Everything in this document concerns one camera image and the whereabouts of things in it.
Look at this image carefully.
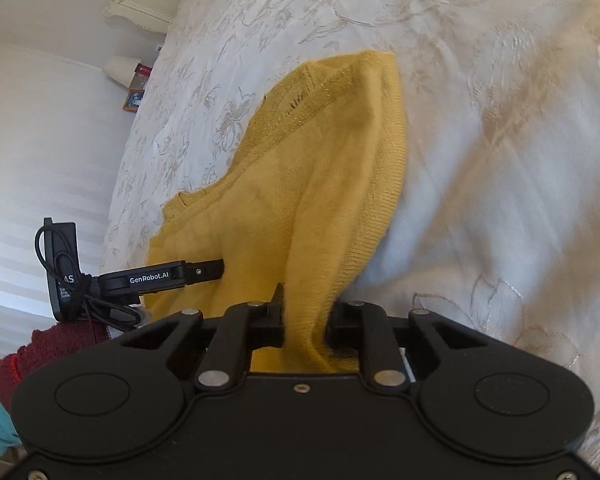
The mustard yellow knit sweater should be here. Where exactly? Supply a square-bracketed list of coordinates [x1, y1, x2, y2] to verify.
[145, 51, 406, 374]

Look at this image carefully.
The white bedside lamp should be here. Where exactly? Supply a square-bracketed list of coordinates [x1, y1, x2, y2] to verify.
[102, 56, 142, 88]

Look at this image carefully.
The wooden photo frame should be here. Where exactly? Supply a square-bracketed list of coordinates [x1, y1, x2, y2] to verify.
[122, 89, 145, 113]

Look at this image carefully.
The red knit sleeve forearm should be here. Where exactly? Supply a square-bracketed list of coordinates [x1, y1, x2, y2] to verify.
[0, 321, 110, 412]

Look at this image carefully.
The black camera box with cable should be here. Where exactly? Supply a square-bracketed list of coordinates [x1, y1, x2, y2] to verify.
[34, 217, 142, 332]

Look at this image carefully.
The white floral bedspread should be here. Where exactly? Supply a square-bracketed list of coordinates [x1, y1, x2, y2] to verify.
[99, 0, 600, 466]

